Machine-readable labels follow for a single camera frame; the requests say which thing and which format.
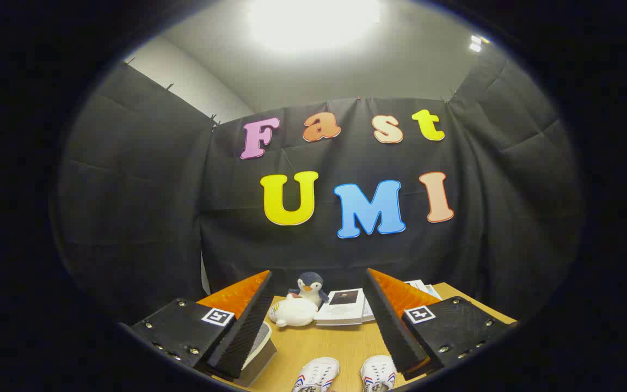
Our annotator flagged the white book with dark portrait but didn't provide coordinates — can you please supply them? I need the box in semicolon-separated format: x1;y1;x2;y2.
315;289;366;326

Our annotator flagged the black backdrop cloth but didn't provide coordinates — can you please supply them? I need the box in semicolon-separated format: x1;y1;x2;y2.
55;52;583;327

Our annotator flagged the white canvas shoe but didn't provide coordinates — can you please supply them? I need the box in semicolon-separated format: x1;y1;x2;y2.
360;355;397;392
291;357;340;392

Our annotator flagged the grey fabric storage box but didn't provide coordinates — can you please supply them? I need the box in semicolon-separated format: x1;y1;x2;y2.
240;321;279;388

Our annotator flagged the white plush toy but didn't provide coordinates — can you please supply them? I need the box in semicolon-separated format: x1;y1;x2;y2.
268;294;318;328

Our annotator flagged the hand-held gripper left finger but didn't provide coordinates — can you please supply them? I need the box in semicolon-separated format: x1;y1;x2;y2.
128;269;277;381

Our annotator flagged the large ceiling light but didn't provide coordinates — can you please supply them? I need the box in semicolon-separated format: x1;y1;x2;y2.
248;0;382;55

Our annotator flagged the penguin plush toy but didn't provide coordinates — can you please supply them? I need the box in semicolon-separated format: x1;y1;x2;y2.
287;271;330;308

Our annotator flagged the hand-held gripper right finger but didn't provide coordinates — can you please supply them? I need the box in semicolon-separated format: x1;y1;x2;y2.
361;267;518;382

